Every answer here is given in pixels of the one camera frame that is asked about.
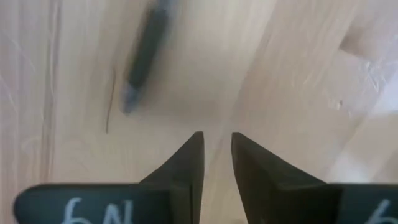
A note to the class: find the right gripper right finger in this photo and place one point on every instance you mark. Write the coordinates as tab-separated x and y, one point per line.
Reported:
267	193

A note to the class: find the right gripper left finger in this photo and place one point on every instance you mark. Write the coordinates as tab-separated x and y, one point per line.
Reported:
183	186

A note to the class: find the black retractable gel pen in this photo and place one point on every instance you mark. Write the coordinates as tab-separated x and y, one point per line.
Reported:
149	53

